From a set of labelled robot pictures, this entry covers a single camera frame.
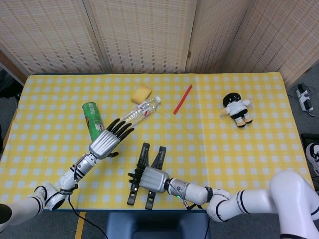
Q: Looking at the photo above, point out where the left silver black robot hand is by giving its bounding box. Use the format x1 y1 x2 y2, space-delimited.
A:
89 118 135 160

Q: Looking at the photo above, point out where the green chips can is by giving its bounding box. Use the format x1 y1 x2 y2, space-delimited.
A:
82 101 105 142

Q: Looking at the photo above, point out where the clear plastic water bottle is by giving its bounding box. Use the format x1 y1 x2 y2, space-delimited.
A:
120 96 162 126

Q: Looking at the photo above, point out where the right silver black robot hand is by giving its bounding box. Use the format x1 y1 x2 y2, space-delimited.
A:
127 166 170 194

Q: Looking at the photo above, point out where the black and white plush doll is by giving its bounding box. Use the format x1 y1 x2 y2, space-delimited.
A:
219 93 255 129

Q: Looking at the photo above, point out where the yellow sponge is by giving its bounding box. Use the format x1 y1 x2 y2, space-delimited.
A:
131 84 153 103

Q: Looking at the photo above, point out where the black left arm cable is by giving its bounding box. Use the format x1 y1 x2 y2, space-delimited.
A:
67 184 107 239

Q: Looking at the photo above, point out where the black bulky object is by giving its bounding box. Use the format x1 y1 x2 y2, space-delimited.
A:
0 68 22 100

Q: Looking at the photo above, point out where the woven folding screen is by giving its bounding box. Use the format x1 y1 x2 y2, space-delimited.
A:
0 0 319 87

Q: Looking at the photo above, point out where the yellow checkered tablecloth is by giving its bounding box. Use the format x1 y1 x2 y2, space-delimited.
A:
0 72 319 212

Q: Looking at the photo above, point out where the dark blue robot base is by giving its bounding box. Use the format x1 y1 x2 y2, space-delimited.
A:
104 211 211 239

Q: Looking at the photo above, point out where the black folding stand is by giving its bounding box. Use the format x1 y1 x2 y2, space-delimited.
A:
126 142 167 210

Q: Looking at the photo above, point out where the white and black sneaker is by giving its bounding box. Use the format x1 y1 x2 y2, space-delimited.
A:
306 142 319 178

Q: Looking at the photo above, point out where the white power strip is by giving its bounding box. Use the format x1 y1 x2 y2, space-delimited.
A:
296 84 314 112

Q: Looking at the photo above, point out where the red pen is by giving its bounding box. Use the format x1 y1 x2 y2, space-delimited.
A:
173 84 193 116

